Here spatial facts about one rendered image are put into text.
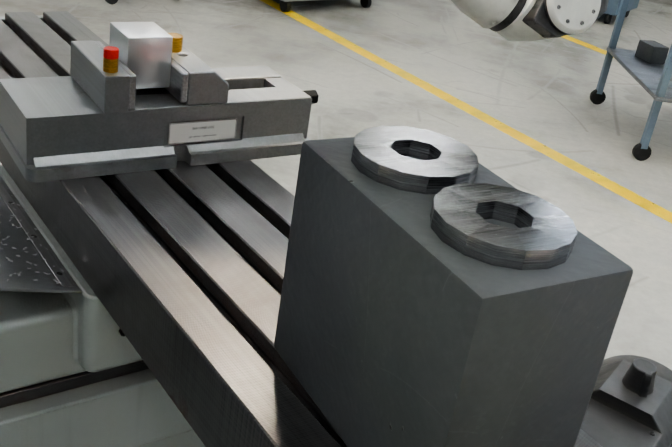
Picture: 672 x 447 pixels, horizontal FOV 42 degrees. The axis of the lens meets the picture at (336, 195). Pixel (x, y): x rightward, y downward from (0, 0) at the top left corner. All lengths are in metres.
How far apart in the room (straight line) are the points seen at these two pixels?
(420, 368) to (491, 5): 0.59
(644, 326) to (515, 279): 2.35
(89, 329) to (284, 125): 0.34
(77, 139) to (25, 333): 0.21
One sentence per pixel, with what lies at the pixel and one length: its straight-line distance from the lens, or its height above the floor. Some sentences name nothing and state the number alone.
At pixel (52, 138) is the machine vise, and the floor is 0.97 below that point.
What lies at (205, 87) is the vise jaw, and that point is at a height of 1.02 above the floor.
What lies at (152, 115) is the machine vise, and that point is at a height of 0.99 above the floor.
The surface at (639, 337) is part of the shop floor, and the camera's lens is 2.78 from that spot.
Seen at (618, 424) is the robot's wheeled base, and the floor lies 0.59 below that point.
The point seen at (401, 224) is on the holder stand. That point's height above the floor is 1.12.
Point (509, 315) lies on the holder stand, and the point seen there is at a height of 1.10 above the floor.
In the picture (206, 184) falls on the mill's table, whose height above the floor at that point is 0.93.
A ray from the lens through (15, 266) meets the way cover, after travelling 0.94.
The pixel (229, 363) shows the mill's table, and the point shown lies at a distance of 0.71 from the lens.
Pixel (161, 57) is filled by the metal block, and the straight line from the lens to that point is 1.01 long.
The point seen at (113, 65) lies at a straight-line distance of 0.97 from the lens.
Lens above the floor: 1.36
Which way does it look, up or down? 25 degrees down
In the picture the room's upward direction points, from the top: 9 degrees clockwise
